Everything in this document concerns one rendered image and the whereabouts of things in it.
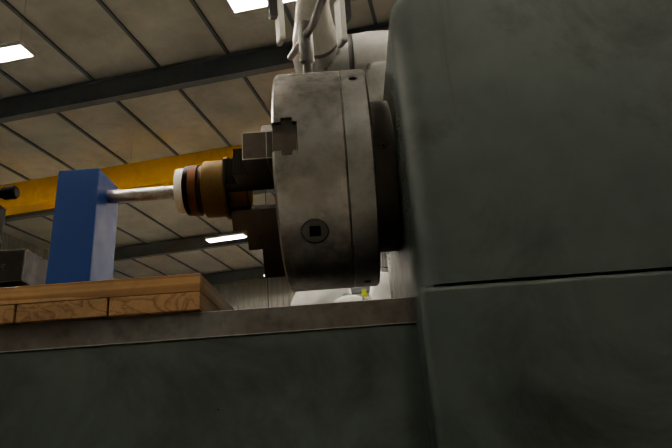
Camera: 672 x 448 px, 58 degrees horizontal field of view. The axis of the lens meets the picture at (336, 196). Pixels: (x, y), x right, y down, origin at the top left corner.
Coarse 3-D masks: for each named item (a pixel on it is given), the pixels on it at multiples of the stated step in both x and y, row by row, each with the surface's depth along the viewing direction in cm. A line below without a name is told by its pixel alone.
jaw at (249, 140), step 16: (272, 128) 75; (288, 128) 75; (256, 144) 76; (272, 144) 76; (288, 144) 74; (224, 160) 83; (240, 160) 80; (256, 160) 75; (224, 176) 82; (240, 176) 80; (256, 176) 80; (272, 176) 81
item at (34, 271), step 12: (0, 252) 89; (12, 252) 89; (24, 252) 89; (0, 264) 88; (12, 264) 88; (24, 264) 88; (36, 264) 92; (0, 276) 88; (12, 276) 88; (24, 276) 88; (36, 276) 92
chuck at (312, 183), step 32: (288, 96) 77; (320, 96) 77; (320, 128) 74; (288, 160) 73; (320, 160) 73; (288, 192) 73; (320, 192) 73; (288, 224) 74; (288, 256) 76; (320, 256) 76; (352, 256) 76; (320, 288) 83
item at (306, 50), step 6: (300, 24) 90; (306, 24) 89; (300, 30) 90; (300, 36) 90; (312, 36) 90; (300, 42) 89; (306, 42) 89; (312, 42) 90; (300, 48) 89; (306, 48) 89; (312, 48) 90; (300, 54) 90; (306, 54) 89; (312, 54) 89; (300, 60) 90; (306, 60) 89; (312, 60) 89; (306, 66) 89; (306, 72) 89
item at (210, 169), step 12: (192, 168) 86; (204, 168) 85; (216, 168) 85; (192, 180) 85; (204, 180) 84; (216, 180) 84; (192, 192) 85; (204, 192) 84; (216, 192) 84; (228, 192) 85; (240, 192) 85; (252, 192) 91; (192, 204) 85; (204, 204) 85; (216, 204) 85; (228, 204) 85; (240, 204) 87; (216, 216) 87; (228, 216) 86
